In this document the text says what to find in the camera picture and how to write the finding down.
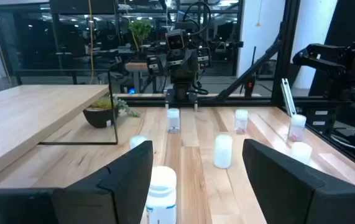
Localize yellow hanging cord with cone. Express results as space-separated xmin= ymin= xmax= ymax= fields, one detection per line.
xmin=256 ymin=0 xmax=262 ymax=27

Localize silver metal bracket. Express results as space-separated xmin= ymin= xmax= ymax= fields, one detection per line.
xmin=280 ymin=77 xmax=297 ymax=118

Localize green succulent plant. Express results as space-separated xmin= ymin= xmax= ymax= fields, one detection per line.
xmin=88 ymin=95 xmax=141 ymax=118

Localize leafy green office plant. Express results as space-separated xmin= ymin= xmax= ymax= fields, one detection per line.
xmin=128 ymin=19 xmax=153 ymax=54

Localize black plant pot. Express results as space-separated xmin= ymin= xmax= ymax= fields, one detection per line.
xmin=82 ymin=106 xmax=119 ymax=129

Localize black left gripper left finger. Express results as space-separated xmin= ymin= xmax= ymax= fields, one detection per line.
xmin=0 ymin=140 xmax=154 ymax=224

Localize white melatonin bottle blue label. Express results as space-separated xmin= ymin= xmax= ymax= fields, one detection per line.
xmin=129 ymin=134 xmax=149 ymax=151
xmin=145 ymin=166 xmax=178 ymax=224
xmin=290 ymin=141 xmax=313 ymax=166

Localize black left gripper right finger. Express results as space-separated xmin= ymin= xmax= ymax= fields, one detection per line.
xmin=241 ymin=138 xmax=355 ymax=224

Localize clear bottle with red pills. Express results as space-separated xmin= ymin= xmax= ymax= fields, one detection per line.
xmin=234 ymin=108 xmax=249 ymax=135
xmin=287 ymin=113 xmax=307 ymax=143

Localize round wooden office table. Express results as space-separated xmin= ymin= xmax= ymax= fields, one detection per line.
xmin=124 ymin=61 xmax=149 ymax=94

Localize clear bottle with bluish pills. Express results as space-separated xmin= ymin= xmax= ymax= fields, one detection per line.
xmin=167 ymin=108 xmax=181 ymax=134

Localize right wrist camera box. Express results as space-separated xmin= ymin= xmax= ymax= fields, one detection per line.
xmin=165 ymin=29 xmax=190 ymax=51

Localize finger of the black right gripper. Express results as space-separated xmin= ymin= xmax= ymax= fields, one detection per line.
xmin=196 ymin=46 xmax=213 ymax=70
xmin=146 ymin=55 xmax=165 ymax=77

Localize black metal rig frame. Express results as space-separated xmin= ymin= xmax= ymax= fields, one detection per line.
xmin=124 ymin=0 xmax=355 ymax=109

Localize translucent white bottle yellow label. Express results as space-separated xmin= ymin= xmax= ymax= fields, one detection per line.
xmin=213 ymin=134 xmax=234 ymax=169

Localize black control box white labels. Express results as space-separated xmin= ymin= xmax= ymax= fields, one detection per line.
xmin=303 ymin=107 xmax=334 ymax=129

